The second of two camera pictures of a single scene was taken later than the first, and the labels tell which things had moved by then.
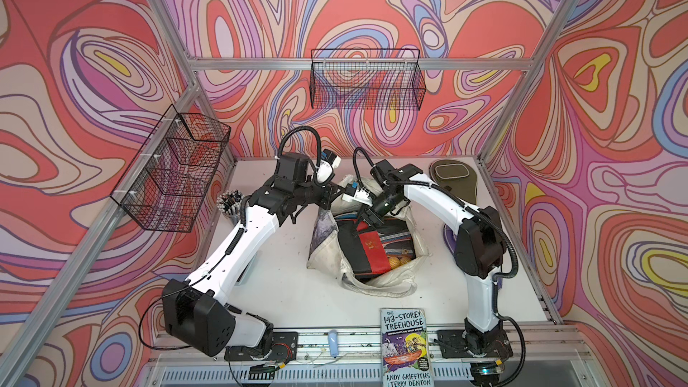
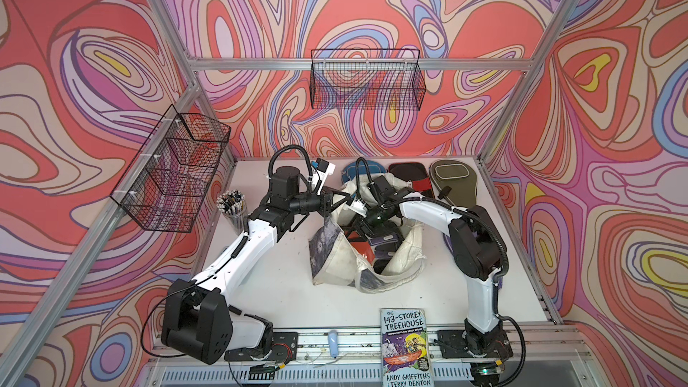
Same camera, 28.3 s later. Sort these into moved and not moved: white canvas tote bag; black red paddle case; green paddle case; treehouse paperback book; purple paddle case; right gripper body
Moved: black red paddle case; white canvas tote bag
Not moved: treehouse paperback book; right gripper body; purple paddle case; green paddle case
